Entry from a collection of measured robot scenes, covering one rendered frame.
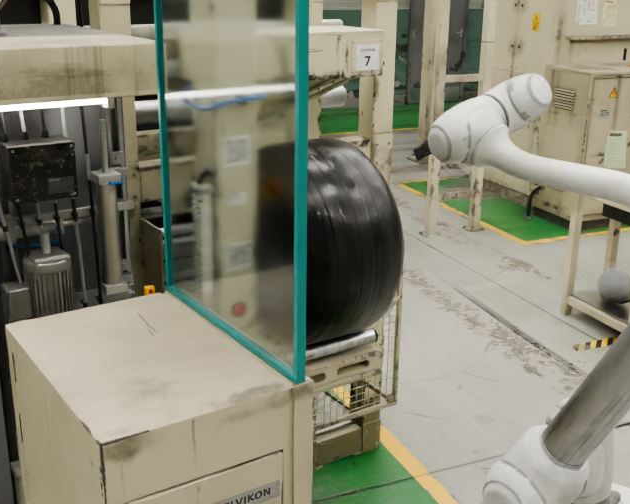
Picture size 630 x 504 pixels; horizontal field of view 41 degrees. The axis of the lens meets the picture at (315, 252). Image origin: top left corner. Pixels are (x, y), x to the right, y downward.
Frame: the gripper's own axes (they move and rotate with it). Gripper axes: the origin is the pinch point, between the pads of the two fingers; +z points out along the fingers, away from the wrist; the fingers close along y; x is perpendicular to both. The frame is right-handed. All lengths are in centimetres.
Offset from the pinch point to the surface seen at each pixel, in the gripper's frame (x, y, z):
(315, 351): -40, -24, 53
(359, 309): -33, -15, 36
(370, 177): 0.9, -3.0, 26.8
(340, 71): 39, 14, 49
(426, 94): 135, 423, 531
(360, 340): -42, -8, 54
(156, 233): 9, -49, 81
